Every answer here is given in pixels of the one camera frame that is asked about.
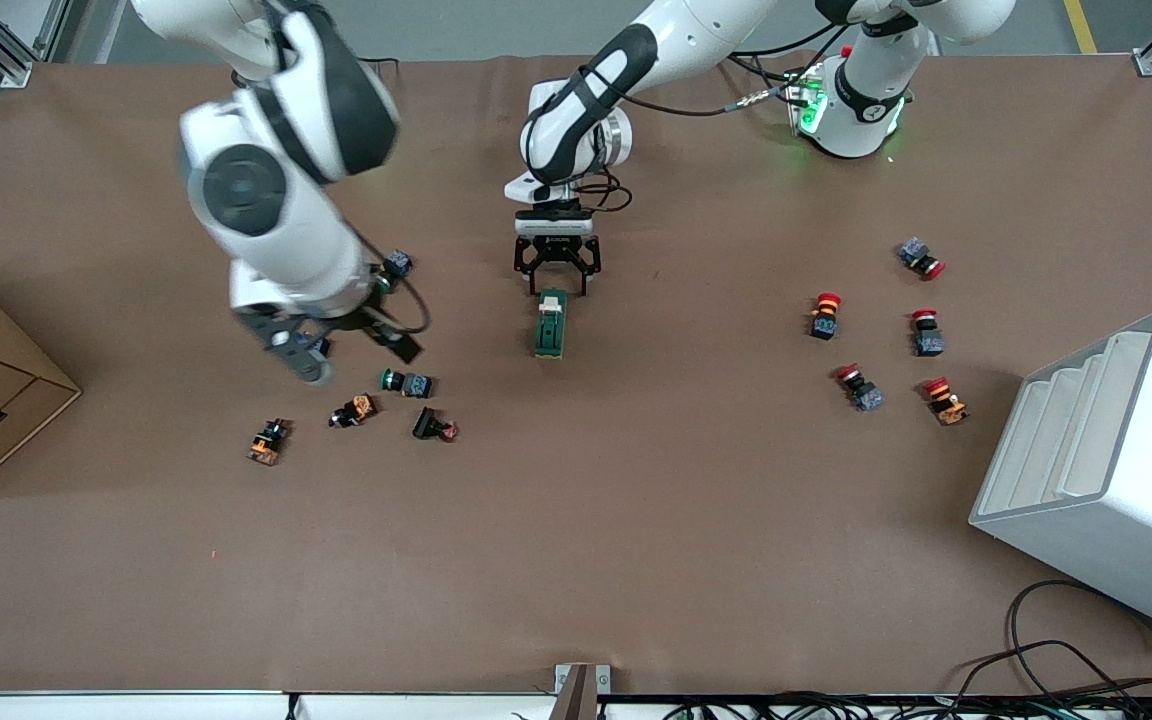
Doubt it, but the brown paper table cover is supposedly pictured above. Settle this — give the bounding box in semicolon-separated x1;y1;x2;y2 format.
0;52;1152;696

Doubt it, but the tangled black cable bundle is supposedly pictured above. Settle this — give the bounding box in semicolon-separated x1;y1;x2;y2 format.
626;690;1152;720

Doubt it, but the red mushroom button blue base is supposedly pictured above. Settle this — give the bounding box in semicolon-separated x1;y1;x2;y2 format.
898;237;947;282
911;309;945;358
834;363;885;413

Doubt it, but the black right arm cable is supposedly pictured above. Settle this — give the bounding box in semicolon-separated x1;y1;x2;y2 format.
351;228;433;336

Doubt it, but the black red switch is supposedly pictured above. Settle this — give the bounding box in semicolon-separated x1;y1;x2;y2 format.
411;405;460;443

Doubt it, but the red mushroom button orange base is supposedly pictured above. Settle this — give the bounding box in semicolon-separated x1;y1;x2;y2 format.
808;292;844;342
922;376;970;427

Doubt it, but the green load switch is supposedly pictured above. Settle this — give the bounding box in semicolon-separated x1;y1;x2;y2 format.
533;287;570;360

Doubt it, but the white slotted storage rack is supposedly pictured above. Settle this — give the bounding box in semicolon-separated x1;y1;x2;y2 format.
969;309;1152;645

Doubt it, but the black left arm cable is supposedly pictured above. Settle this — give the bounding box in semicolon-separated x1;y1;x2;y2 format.
576;25;852;214

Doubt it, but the white table edge rail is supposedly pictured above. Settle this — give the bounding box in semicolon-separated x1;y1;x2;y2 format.
0;688;557;720

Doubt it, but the metal table edge bracket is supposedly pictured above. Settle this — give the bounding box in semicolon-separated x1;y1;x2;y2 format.
553;662;613;720

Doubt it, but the black looped cable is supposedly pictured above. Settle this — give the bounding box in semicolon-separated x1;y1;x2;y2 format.
1006;580;1152;701
941;640;1137;701

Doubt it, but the black selector switch orange base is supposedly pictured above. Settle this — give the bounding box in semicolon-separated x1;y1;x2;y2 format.
247;418;293;467
328;393;379;429

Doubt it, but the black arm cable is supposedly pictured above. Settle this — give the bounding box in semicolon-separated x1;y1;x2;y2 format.
351;228;433;336
576;25;852;214

